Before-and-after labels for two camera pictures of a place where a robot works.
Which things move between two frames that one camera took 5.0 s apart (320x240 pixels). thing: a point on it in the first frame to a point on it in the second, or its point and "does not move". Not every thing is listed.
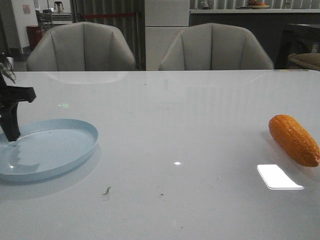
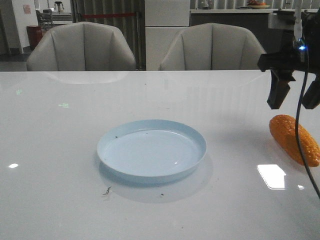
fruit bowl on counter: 257,5 does not move
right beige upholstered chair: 214,46 does not move
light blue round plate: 46,148 to 150,151
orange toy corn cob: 295,140 does not move
